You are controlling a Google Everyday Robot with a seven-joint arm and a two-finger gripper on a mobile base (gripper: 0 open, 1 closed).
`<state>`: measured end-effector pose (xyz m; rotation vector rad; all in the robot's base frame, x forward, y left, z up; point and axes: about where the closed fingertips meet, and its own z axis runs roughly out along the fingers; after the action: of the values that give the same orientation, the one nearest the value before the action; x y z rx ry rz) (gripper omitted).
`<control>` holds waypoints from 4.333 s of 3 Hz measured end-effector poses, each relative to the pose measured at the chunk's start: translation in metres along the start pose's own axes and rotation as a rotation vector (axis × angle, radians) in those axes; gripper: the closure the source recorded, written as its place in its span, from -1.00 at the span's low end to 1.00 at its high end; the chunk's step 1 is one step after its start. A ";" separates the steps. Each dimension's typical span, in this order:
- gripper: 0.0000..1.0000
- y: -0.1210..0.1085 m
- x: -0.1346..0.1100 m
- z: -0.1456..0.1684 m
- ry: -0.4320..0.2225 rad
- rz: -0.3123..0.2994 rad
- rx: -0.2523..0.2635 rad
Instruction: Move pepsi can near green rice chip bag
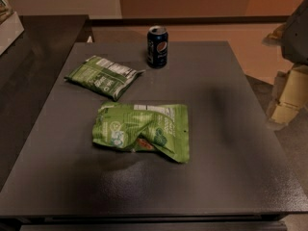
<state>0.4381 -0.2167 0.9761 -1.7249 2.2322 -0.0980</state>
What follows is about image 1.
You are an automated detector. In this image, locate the white box at left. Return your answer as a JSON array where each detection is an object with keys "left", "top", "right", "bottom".
[{"left": 0, "top": 0, "right": 24, "bottom": 55}]

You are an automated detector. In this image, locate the light green chip bag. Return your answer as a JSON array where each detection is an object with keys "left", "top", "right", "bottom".
[{"left": 92, "top": 102, "right": 190, "bottom": 164}]

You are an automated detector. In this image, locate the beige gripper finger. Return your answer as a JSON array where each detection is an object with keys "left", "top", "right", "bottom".
[{"left": 267, "top": 64, "right": 308, "bottom": 125}]

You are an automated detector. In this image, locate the dark green chip bag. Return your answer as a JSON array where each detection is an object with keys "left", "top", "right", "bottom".
[{"left": 64, "top": 56, "right": 143, "bottom": 101}]

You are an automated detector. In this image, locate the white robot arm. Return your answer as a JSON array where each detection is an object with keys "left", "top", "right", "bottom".
[{"left": 263, "top": 0, "right": 308, "bottom": 126}]

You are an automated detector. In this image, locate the blue pepsi can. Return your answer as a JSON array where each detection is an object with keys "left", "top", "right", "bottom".
[{"left": 147, "top": 26, "right": 168, "bottom": 68}]

